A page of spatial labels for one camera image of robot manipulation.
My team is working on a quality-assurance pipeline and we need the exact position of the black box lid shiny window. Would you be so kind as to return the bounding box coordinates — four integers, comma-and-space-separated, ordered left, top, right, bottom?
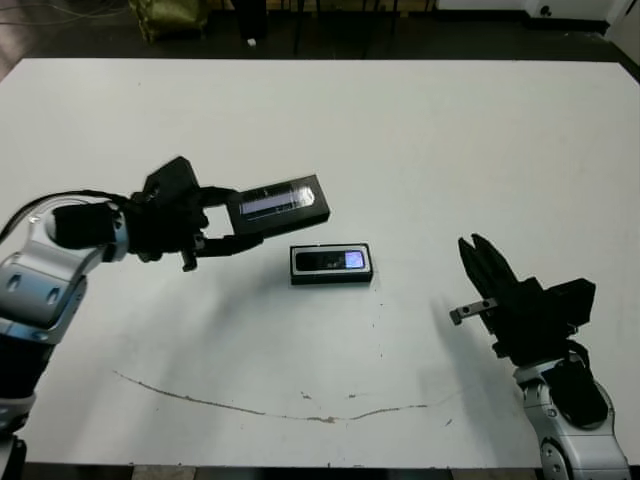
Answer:
227, 174, 333, 236

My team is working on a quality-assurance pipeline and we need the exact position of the green sack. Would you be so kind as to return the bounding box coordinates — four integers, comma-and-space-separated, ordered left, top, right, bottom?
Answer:
128, 0, 207, 45

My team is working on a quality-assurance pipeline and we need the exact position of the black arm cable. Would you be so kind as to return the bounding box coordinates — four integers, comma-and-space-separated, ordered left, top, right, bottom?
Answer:
0, 187, 132, 241
564, 338, 595, 374

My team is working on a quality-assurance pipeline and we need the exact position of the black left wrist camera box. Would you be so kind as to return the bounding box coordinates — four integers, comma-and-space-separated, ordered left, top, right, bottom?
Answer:
143, 156, 200, 202

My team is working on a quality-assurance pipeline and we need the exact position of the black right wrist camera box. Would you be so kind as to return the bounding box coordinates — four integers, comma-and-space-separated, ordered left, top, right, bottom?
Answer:
542, 277, 598, 334

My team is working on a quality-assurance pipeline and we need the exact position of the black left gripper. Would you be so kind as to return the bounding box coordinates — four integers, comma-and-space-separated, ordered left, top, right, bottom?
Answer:
122, 185, 265, 274

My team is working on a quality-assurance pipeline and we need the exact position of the black box with white insert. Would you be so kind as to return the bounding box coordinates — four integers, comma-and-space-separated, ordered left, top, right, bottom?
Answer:
288, 242, 376, 287

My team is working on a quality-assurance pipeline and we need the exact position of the black slim camera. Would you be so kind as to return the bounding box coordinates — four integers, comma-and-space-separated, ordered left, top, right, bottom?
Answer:
294, 249, 369, 271

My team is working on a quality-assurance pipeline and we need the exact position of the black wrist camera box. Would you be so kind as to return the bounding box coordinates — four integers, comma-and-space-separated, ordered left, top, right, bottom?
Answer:
143, 156, 200, 202
542, 277, 598, 334

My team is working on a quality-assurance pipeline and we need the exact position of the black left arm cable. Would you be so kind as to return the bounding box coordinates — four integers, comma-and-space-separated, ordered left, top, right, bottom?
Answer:
0, 187, 132, 241

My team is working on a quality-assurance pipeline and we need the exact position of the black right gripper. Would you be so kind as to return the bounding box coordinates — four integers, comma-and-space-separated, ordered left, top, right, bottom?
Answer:
448, 232, 581, 369

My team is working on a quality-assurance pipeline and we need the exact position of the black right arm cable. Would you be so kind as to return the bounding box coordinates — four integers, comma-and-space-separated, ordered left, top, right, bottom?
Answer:
564, 338, 595, 374

